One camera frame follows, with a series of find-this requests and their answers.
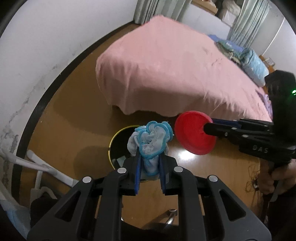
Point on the light blue pillow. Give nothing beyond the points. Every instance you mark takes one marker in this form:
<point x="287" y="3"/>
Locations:
<point x="254" y="66"/>

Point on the black bin with gold rim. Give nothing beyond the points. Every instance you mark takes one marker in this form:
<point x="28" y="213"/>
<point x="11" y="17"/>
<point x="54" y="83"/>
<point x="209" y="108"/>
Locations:
<point x="118" y="144"/>

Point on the pale green curtain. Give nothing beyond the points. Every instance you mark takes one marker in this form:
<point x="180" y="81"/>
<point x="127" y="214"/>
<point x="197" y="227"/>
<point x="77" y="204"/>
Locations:
<point x="247" y="20"/>
<point x="159" y="10"/>

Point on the blue and white cloth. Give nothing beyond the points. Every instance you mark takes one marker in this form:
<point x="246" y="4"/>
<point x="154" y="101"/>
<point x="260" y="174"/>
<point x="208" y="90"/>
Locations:
<point x="151" y="143"/>

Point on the green crumpled clothes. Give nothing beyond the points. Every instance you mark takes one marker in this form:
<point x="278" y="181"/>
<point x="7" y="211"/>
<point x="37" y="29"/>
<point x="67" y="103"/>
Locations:
<point x="229" y="48"/>

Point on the white desk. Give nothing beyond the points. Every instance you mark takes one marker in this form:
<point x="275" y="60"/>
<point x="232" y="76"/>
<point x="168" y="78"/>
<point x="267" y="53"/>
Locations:
<point x="46" y="168"/>

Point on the bed with pink blanket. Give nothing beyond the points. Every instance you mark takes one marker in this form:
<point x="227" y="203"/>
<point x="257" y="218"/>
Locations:
<point x="173" y="69"/>

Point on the dark cloth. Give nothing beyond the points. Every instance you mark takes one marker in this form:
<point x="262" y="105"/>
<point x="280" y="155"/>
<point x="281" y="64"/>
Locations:
<point x="42" y="206"/>

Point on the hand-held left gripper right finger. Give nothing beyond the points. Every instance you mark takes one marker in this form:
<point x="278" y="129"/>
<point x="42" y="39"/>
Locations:
<point x="164" y="178"/>

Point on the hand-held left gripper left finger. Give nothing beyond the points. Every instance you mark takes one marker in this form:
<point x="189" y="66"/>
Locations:
<point x="137" y="176"/>

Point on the wooden nightstand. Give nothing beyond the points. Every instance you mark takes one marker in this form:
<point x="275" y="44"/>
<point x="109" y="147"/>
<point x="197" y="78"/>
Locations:
<point x="268" y="61"/>

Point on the person's right hand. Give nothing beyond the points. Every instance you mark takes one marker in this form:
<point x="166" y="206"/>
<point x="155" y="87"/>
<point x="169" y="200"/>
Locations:
<point x="283" y="177"/>

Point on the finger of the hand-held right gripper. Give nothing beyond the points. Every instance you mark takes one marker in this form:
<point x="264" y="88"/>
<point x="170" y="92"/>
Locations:
<point x="217" y="131"/>
<point x="223" y="122"/>

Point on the red round plastic lid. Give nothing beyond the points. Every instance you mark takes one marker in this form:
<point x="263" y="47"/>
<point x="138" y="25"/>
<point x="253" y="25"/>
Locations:
<point x="192" y="136"/>

